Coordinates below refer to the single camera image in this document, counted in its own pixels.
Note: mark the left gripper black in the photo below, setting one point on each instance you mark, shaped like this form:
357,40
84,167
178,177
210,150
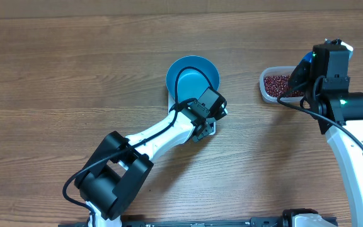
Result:
207,130

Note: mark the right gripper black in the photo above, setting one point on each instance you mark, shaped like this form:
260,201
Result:
300,72

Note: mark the teal blue bowl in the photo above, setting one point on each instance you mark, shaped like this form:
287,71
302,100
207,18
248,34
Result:
192,82

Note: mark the blue plastic measuring scoop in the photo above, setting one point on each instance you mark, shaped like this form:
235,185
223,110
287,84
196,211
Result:
307,59

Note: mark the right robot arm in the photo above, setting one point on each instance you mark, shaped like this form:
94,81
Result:
322,76

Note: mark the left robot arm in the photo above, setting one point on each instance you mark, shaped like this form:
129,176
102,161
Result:
115,172

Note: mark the white digital kitchen scale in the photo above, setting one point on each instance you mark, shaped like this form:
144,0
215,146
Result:
171,102

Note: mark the clear plastic container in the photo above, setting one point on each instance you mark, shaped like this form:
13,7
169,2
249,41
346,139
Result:
279,70

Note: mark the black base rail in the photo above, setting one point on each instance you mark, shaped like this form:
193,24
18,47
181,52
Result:
253,222

